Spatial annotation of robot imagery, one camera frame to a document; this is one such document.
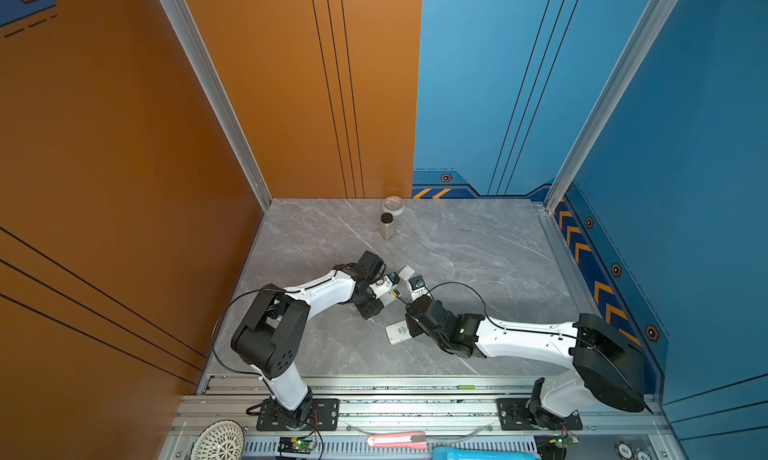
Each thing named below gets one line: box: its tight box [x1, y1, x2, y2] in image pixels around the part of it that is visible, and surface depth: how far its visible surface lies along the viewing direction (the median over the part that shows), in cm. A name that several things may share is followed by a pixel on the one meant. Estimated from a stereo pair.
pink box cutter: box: [367, 432, 427, 451], surface depth 71 cm
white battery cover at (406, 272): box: [398, 265, 415, 281], surface depth 101 cm
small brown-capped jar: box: [380, 212, 395, 240], surface depth 105 cm
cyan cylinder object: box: [432, 446, 537, 460], surface depth 71 cm
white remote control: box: [385, 320, 412, 345], surface depth 87 cm
